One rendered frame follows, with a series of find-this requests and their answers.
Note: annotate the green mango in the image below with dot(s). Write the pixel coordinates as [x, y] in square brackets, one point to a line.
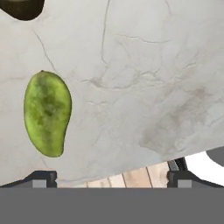
[47, 113]

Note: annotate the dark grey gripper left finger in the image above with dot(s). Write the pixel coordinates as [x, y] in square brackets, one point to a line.
[43, 178]

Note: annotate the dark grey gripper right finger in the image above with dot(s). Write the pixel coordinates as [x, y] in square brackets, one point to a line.
[180, 178]

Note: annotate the dark olive round vegetable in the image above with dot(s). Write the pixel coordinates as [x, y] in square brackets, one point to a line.
[24, 8]

